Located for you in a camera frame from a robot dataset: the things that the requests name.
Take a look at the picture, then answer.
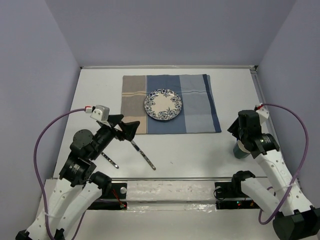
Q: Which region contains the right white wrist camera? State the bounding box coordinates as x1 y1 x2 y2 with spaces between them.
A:
254 103 270 125

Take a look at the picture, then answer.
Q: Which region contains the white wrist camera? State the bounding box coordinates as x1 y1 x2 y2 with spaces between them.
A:
254 103 270 125
84 105 110 125

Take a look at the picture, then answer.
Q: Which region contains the blue floral ceramic plate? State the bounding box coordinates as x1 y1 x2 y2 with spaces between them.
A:
144 88 183 121

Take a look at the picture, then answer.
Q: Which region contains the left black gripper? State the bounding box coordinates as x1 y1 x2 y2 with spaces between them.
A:
90 113 141 159

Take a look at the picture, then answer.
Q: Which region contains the steel table knife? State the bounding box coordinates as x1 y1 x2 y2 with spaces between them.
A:
130 140 156 171

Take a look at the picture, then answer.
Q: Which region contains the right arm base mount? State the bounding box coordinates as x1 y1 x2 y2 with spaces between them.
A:
213 170 259 210

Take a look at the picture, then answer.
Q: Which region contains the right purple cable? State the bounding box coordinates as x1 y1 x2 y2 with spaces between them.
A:
258 103 309 225

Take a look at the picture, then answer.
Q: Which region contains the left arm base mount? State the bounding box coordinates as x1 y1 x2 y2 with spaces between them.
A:
88 181 128 211

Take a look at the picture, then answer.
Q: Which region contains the blue beige checked cloth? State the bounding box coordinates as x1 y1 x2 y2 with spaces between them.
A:
120 74 222 135

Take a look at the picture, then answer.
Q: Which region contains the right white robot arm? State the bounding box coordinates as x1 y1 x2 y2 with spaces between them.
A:
228 106 320 240

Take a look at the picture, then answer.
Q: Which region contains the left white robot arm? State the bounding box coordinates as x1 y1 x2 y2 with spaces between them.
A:
15 111 140 240

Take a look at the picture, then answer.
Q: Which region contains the steel fork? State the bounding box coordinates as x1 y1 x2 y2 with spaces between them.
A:
101 152 119 169

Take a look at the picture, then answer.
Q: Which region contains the dark green mug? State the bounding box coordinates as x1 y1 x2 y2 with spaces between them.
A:
232 141 250 159

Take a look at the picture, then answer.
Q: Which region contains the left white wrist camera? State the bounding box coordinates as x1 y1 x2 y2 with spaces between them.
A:
84 105 110 125

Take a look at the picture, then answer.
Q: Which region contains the purple cable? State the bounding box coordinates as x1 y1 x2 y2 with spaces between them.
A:
258 103 309 225
33 107 90 240

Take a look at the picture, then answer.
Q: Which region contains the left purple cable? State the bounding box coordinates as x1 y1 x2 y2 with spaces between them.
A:
33 107 90 240

